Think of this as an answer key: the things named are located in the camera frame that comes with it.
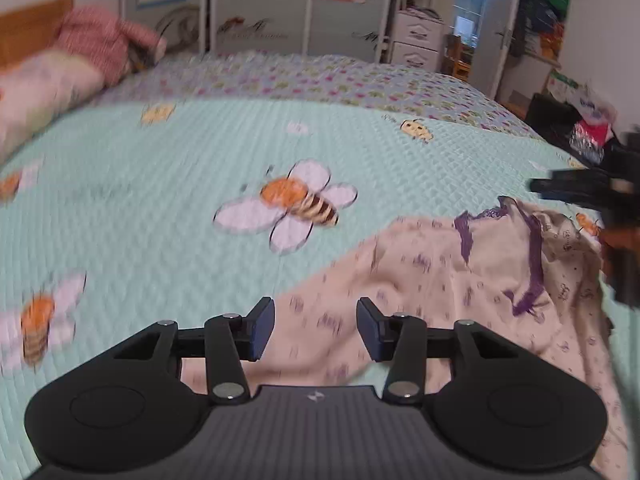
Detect white plastic bag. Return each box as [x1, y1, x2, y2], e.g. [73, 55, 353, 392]
[547, 70, 618, 126]

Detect wooden headboard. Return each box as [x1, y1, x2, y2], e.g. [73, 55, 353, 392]
[0, 0, 76, 68]

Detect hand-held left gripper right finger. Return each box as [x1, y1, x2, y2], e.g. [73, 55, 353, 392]
[356, 297, 523, 405]

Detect wooden chair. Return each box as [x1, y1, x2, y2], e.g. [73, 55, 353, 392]
[445, 35, 473, 81]

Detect white drawer cabinet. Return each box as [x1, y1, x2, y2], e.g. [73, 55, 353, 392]
[387, 10, 446, 68]

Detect hanging colourful bags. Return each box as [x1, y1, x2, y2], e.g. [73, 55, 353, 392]
[515, 0, 571, 61]

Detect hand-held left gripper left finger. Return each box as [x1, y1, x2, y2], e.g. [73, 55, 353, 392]
[114, 297, 275, 406]

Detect white door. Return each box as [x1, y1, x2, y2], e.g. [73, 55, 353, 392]
[492, 0, 526, 103]

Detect pink floral garment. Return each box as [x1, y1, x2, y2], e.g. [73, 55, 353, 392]
[57, 4, 168, 86]

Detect floral pillow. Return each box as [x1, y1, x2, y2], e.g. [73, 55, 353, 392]
[0, 50, 106, 156]

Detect clear plastic packet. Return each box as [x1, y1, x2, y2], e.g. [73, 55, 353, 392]
[570, 122, 613, 163]

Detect pink printed pajama top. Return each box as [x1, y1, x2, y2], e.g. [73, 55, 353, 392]
[182, 195, 636, 471]

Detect white sliding door wardrobe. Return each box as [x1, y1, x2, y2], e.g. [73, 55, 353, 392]
[117, 0, 451, 61]

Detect black chair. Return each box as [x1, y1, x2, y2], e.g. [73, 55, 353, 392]
[525, 92, 583, 146]

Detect green quilted bee bedspread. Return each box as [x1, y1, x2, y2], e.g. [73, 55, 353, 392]
[0, 52, 640, 480]

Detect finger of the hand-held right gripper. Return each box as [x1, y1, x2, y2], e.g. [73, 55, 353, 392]
[531, 170, 613, 203]

